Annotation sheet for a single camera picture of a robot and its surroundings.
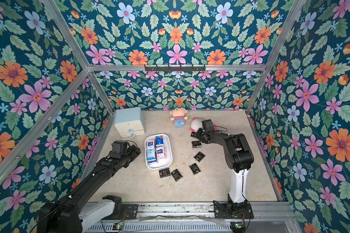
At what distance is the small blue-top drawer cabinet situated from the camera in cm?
96

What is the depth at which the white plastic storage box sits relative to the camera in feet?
2.88

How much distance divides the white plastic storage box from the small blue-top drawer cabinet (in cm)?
10
